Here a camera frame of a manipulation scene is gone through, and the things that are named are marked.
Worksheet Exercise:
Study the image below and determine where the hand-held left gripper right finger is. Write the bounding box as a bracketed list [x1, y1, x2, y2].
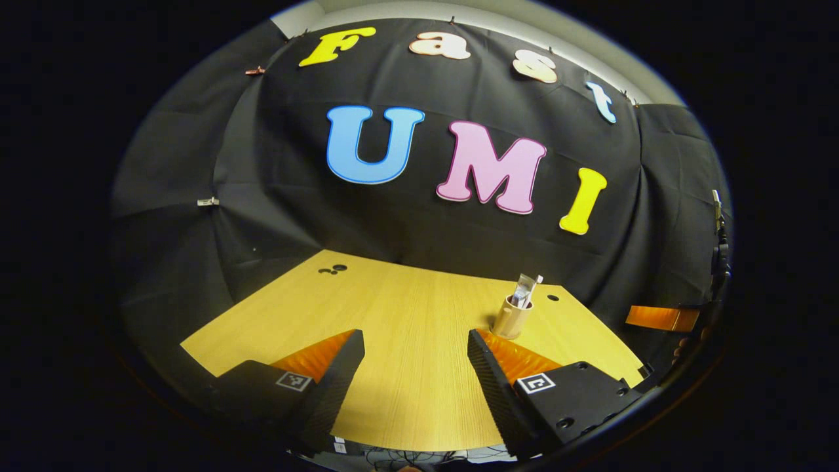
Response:
[467, 329, 646, 460]

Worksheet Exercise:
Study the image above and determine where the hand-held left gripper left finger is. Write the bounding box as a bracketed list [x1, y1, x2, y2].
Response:
[216, 329, 366, 456]

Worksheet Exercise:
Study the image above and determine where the beige cup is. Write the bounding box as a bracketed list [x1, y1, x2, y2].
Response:
[492, 295, 534, 340]

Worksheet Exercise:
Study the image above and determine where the white toothpaste tube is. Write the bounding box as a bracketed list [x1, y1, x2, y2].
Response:
[511, 273, 537, 309]

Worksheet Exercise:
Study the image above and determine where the wooden desktop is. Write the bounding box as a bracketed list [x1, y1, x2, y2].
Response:
[180, 249, 646, 453]

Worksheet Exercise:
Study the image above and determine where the black backdrop cloth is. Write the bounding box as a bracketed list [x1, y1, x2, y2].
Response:
[110, 18, 732, 394]

